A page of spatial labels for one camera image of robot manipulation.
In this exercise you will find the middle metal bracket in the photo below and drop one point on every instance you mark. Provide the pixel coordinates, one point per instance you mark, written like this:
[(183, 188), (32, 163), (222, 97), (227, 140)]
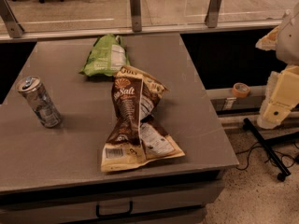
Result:
[(135, 9)]

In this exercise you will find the silver drink can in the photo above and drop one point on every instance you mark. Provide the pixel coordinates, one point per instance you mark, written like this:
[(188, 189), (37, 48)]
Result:
[(34, 92)]

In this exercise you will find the orange tape roll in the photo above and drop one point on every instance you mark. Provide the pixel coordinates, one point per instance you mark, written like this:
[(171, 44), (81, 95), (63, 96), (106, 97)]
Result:
[(240, 90)]

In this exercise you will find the green chip bag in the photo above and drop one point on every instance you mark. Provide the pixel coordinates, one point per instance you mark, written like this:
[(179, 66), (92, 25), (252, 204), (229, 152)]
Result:
[(106, 58)]

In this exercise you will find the brown chip bag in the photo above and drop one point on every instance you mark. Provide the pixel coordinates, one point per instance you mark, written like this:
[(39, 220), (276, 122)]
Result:
[(137, 137)]

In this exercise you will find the metal bracket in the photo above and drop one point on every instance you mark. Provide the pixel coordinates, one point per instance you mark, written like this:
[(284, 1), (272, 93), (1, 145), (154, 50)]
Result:
[(212, 15), (14, 29), (135, 9)]

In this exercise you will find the black drawer handle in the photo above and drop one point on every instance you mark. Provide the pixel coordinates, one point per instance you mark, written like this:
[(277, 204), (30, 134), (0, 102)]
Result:
[(114, 210)]

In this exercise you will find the black stand base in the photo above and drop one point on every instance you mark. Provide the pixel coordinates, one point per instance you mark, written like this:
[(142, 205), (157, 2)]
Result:
[(268, 144)]

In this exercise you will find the grey cabinet drawer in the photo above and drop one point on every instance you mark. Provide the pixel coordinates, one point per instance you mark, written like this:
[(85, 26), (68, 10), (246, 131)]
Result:
[(175, 204)]

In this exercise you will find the left metal bracket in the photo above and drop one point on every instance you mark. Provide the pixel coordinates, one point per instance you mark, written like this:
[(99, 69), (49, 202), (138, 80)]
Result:
[(14, 29)]

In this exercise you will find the right metal bracket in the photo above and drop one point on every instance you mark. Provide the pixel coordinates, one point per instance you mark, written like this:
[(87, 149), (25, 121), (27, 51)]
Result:
[(212, 15)]

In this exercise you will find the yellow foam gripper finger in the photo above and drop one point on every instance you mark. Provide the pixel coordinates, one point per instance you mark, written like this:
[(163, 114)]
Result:
[(269, 41), (281, 97)]

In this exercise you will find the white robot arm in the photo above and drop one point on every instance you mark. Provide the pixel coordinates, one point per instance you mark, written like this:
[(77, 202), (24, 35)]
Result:
[(287, 49)]

